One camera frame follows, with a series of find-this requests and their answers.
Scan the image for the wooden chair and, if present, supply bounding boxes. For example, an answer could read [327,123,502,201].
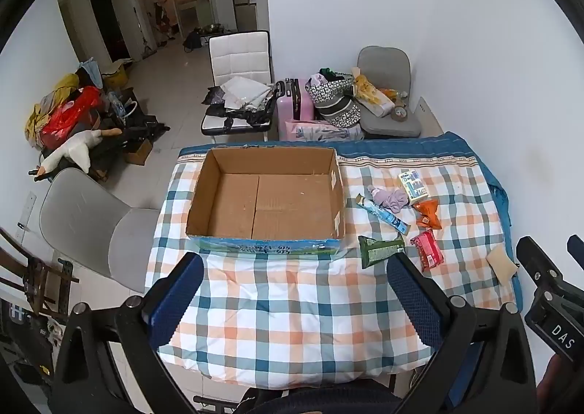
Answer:
[0,227,79,319]

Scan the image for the purple cloth scrunchie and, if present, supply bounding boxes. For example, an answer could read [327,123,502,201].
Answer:
[372,187,410,215]

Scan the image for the orange snack packet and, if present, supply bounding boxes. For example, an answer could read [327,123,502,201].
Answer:
[414,199,442,231]

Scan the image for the grey chair with bags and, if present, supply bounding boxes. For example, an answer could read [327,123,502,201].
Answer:
[356,46,421,139]

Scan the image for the red plastic bag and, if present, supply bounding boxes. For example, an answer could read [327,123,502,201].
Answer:
[40,86,103,145]

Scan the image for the open cardboard box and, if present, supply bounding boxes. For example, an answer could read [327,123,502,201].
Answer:
[185,145,345,257]

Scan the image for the black floor bag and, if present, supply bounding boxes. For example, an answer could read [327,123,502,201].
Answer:
[182,28,204,52]

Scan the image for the white and green packet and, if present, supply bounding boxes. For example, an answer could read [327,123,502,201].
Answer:
[397,170,430,206]

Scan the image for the red packet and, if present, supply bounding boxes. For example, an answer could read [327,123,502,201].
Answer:
[411,230,445,272]

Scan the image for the black and white patterned bag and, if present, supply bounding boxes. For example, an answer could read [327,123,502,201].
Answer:
[305,72,362,128]

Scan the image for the plaid blanket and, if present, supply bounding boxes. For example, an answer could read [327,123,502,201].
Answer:
[143,131,518,390]

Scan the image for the white plastic bags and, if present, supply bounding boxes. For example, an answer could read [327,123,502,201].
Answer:
[219,75,274,110]

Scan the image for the white padded chair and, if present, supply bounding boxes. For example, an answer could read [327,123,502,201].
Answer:
[201,31,274,143]

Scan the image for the pink suitcase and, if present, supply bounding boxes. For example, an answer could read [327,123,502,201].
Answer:
[275,77,315,142]

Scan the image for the yellow cloth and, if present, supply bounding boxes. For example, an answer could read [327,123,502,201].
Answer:
[25,74,80,147]

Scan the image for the blue tube packet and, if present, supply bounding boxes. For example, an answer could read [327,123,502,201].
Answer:
[356,195,410,237]

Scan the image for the empty grey chair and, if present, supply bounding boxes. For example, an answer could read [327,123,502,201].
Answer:
[39,168,161,294]

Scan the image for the pink printed pillow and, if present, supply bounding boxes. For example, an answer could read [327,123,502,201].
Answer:
[285,119,365,142]

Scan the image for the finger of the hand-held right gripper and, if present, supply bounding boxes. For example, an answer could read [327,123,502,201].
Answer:
[515,236,569,294]
[566,234,584,269]

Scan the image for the yellow sponge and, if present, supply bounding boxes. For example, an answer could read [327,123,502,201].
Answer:
[486,244,520,282]

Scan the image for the black bag on chair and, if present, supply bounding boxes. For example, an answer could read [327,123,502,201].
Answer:
[203,88,277,132]

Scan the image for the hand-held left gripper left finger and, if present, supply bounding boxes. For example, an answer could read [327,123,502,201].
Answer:
[46,252,206,414]

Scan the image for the small cardboard box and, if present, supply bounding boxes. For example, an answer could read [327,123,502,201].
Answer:
[124,140,153,166]

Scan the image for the light blue cloth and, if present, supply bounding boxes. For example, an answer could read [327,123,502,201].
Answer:
[78,57,103,88]

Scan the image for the yellow plastic bag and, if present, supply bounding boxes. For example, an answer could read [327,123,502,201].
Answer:
[352,74,395,118]

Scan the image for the white goose plush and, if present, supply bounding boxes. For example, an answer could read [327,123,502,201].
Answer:
[35,129,124,182]

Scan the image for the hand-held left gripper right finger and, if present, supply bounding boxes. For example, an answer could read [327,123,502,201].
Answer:
[385,252,539,414]

